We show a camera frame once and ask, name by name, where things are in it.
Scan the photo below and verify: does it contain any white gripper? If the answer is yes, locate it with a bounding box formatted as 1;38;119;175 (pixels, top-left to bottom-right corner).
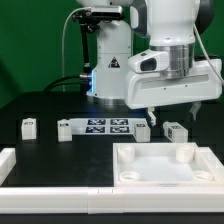
125;50;222;126

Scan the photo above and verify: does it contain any white square tabletop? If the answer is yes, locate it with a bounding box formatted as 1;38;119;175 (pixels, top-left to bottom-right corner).
113;143;224;187

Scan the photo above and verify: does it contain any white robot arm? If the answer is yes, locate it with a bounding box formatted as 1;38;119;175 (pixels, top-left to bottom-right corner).
77;0;222;109

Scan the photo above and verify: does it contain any white fiducial marker sheet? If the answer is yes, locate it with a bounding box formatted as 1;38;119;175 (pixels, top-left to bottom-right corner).
70;118;147;135

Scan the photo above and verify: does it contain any white U-shaped obstacle fence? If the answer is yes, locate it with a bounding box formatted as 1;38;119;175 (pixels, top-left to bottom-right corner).
0;148;224;214

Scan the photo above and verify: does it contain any black cable bundle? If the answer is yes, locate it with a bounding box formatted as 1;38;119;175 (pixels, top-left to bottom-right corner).
43;75;93;93

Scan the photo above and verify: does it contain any black camera on stand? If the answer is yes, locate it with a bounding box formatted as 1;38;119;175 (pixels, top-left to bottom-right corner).
72;6;124;92

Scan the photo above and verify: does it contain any white cable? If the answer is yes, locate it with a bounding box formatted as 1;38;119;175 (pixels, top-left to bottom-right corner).
61;7;88;93

